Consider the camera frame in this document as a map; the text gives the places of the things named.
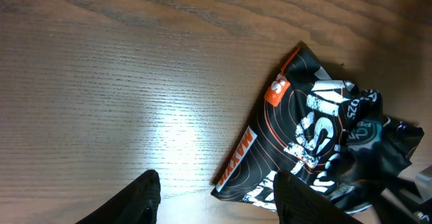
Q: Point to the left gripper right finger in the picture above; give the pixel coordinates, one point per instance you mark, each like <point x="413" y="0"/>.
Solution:
<point x="297" y="203"/>

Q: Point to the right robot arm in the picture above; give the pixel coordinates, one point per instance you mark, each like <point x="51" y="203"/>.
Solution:
<point x="412" y="199"/>

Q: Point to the black orange-patterned jersey shirt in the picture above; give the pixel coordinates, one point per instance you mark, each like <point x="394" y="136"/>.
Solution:
<point x="304" y="122"/>

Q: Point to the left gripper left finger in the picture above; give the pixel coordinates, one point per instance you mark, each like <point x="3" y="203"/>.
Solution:
<point x="137" y="203"/>

